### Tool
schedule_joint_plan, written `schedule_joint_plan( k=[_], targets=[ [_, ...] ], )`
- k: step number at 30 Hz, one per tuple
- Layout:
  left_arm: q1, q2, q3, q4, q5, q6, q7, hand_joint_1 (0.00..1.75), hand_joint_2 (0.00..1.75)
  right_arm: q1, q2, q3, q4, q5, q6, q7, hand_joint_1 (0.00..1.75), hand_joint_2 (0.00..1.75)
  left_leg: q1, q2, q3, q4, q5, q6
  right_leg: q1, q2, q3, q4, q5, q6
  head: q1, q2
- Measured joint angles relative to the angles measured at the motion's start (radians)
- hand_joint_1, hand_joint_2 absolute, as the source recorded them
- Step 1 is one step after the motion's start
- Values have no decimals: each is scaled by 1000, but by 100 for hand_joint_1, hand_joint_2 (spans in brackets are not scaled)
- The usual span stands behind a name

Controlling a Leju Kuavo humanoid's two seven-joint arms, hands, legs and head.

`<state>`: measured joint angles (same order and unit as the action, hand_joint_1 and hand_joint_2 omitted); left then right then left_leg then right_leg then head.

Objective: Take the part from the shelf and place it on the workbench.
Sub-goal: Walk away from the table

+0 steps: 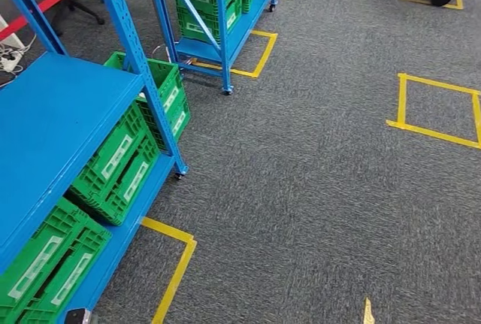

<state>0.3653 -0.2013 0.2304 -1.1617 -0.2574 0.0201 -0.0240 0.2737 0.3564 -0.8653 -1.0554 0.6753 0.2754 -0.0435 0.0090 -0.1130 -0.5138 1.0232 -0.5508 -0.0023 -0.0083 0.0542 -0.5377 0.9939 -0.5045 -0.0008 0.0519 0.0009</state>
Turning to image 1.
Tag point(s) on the blue metal shelf rack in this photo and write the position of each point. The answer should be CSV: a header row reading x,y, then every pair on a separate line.
x,y
221,13
56,112

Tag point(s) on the yellow floor tape scrap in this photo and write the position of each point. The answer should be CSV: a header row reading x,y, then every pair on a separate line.
x,y
368,314

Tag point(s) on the red barrier belt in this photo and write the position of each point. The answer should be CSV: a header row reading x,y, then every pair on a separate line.
x,y
44,5

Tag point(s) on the white power strip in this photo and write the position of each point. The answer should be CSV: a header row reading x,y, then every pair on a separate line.
x,y
11,62

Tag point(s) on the white office desk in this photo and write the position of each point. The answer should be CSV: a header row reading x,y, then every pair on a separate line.
x,y
9,38

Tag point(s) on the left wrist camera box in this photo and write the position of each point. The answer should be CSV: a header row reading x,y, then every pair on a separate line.
x,y
81,317

